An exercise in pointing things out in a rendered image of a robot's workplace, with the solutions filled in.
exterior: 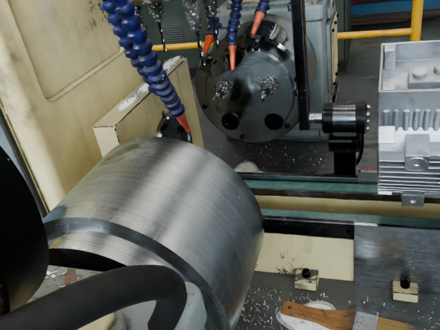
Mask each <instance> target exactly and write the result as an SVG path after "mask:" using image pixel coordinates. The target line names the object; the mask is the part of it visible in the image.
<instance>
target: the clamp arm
mask: <svg viewBox="0 0 440 330"><path fill-rule="evenodd" d="M287 10H288V12H289V11H291V20H292V30H293V48H294V58H295V76H296V87H295V89H294V96H297V105H298V114H299V130H309V129H310V126H311V124H314V123H313V122H310V121H314V118H310V116H314V113H311V111H310V89H309V77H308V53H307V41H306V17H305V4H304V0H290V2H289V3H288V4H287Z"/></svg>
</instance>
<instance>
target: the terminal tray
mask: <svg viewBox="0 0 440 330"><path fill-rule="evenodd" d="M388 46H392V47H393V49H392V50H388V49H387V47H388ZM387 83H391V84H392V87H390V88H387V87H385V84H387ZM378 114H379V120H378V125H379V126H395V130H396V131H397V130H398V129H399V128H403V130H404V131H407V130H408V129H409V128H412V129H413V130H414V131H417V130H418V128H422V129H423V131H427V130H428V129H429V128H433V130H434V131H438V129H439V128H440V40H430V41H411V42H400V43H382V44H381V48H380V73H379V86H378Z"/></svg>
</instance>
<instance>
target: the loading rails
mask: <svg viewBox="0 0 440 330"><path fill-rule="evenodd" d="M236 173H237V174H238V175H239V176H240V177H241V178H242V179H243V180H244V181H245V182H246V184H247V185H248V187H249V188H250V189H251V191H252V193H253V194H254V196H255V198H256V200H257V202H258V204H259V207H260V209H261V213H262V216H263V222H264V239H263V244H262V248H261V251H260V254H259V257H258V260H257V264H256V266H255V271H262V272H273V273H280V274H292V275H295V278H294V287H295V289H305V290H311V291H317V289H318V282H319V278H329V279H336V280H348V281H354V285H360V286H367V287H379V288H385V289H391V290H392V300H395V301H406V302H412V303H417V302H418V298H419V292H421V293H433V294H439V295H440V198H424V206H423V207H412V206H402V205H401V193H400V192H392V195H391V196H390V195H378V194H377V190H378V180H377V171H367V170H358V175H323V174H282V173H261V172H236Z"/></svg>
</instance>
